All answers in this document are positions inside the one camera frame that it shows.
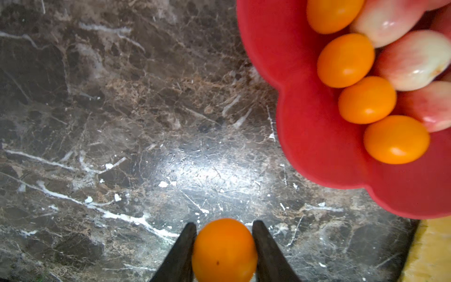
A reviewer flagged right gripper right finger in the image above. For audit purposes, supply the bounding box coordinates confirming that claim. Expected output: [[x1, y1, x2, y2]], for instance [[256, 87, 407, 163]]
[[252, 220, 301, 282]]

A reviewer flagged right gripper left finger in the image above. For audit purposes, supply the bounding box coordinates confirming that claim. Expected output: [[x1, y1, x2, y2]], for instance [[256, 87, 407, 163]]
[[149, 223, 197, 282]]

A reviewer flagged orange tangerine top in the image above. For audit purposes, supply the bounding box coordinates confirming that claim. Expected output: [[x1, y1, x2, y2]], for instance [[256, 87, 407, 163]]
[[191, 218, 258, 282]]

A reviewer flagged orange tangerine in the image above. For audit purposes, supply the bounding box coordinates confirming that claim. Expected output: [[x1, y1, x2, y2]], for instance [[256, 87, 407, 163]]
[[307, 0, 365, 34], [364, 115, 431, 165], [191, 218, 258, 282], [317, 34, 375, 88], [338, 76, 397, 125]]

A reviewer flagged red flower-shaped fruit bowl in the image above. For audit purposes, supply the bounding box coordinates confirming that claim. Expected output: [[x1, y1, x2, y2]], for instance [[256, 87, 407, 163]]
[[237, 1, 451, 219]]

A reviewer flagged orange tangerine bottom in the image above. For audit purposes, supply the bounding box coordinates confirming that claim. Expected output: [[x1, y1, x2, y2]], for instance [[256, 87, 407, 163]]
[[317, 34, 375, 88]]

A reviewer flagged pink peach small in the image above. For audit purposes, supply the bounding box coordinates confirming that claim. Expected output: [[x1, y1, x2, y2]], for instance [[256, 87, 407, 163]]
[[375, 30, 451, 92]]

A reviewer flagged pink peach bottom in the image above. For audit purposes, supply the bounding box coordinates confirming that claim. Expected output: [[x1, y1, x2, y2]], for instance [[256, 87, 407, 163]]
[[350, 0, 428, 48]]

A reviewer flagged yellow snack bag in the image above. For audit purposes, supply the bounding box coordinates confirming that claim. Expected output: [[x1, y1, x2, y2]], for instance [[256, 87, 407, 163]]
[[398, 216, 451, 282]]

